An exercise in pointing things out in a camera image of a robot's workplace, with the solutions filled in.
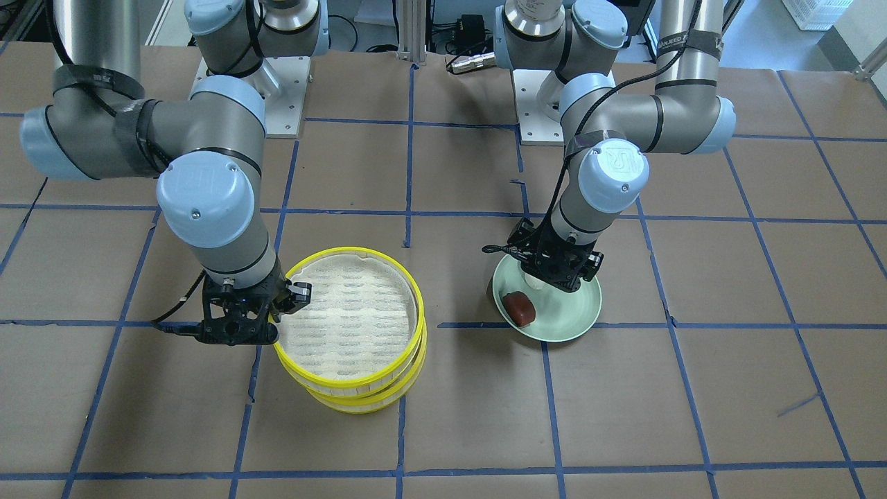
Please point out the silver cylinder connector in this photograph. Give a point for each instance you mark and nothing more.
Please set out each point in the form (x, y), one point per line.
(471, 63)

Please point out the aluminium frame post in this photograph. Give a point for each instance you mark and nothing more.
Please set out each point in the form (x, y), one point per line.
(413, 28)

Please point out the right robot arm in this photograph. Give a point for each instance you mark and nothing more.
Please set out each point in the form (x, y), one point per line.
(205, 152)

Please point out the brown bun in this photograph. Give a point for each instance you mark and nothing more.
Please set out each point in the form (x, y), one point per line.
(519, 309)

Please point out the black power adapter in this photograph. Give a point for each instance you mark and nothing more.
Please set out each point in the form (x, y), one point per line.
(469, 31)

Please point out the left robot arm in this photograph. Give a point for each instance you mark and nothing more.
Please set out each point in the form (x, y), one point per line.
(609, 128)

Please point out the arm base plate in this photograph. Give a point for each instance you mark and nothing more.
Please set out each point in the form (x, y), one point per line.
(268, 103)
(541, 98)

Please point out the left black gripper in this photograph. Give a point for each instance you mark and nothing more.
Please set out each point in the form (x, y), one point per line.
(592, 264)

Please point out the yellow steamer layer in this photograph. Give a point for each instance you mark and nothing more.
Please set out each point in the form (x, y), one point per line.
(378, 394)
(362, 328)

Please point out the light green plate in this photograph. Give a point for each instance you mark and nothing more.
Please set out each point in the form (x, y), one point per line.
(559, 316)

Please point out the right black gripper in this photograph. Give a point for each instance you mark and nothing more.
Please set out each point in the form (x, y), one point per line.
(296, 294)

